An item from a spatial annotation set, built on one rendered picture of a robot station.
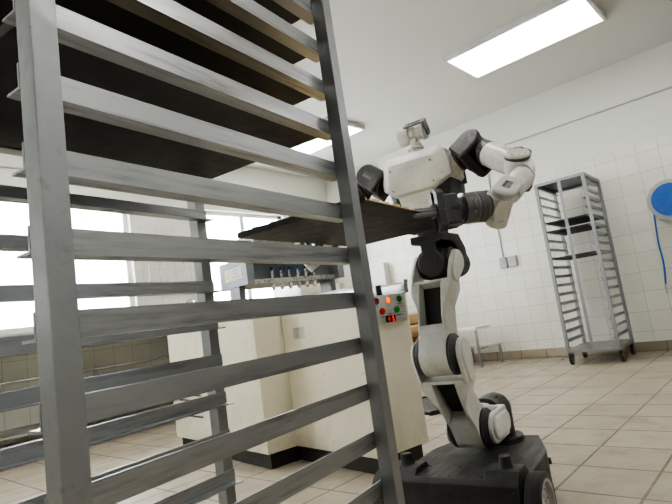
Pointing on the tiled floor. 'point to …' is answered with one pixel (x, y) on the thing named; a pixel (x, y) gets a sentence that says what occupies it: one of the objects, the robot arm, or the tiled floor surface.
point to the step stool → (481, 343)
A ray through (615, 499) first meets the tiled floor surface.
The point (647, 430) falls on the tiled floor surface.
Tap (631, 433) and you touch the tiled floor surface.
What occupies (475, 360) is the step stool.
